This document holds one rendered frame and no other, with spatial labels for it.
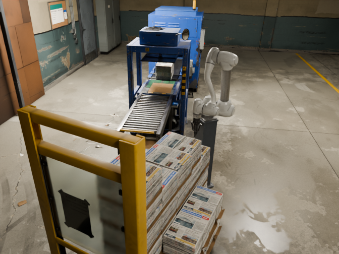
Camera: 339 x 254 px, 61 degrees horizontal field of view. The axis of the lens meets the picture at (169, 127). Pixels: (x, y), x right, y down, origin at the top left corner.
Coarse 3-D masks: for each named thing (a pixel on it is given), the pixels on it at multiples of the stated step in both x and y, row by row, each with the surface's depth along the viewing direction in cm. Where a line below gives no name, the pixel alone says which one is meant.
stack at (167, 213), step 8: (208, 152) 318; (200, 160) 298; (208, 160) 325; (200, 168) 300; (192, 176) 282; (184, 184) 264; (192, 184) 289; (200, 184) 318; (184, 192) 267; (176, 200) 253; (168, 208) 239; (176, 208) 259; (168, 216) 245; (176, 216) 267; (168, 224) 250
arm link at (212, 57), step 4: (212, 48) 301; (216, 48) 301; (208, 52) 304; (212, 52) 300; (216, 52) 297; (208, 56) 302; (212, 56) 299; (216, 56) 296; (208, 60) 301; (212, 60) 300; (216, 60) 298
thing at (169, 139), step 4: (168, 132) 301; (172, 132) 301; (164, 136) 293; (168, 136) 293; (172, 136) 293; (176, 136) 294; (180, 136) 295; (160, 140) 286; (164, 140) 286; (168, 140) 286; (172, 140) 287; (176, 140) 287; (160, 144) 280; (164, 144) 280; (168, 144) 280; (172, 144) 280
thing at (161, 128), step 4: (172, 96) 463; (168, 100) 447; (172, 100) 460; (168, 104) 433; (168, 108) 420; (164, 112) 407; (168, 112) 424; (164, 116) 396; (164, 120) 385; (160, 124) 374; (164, 124) 388; (160, 128) 365; (160, 132) 356; (156, 136) 353; (160, 136) 358; (156, 140) 356
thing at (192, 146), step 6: (192, 138) 291; (180, 144) 281; (186, 144) 281; (192, 144) 280; (198, 144) 281; (180, 150) 271; (186, 150) 271; (192, 150) 271; (198, 150) 284; (192, 156) 272; (198, 156) 289; (192, 162) 277
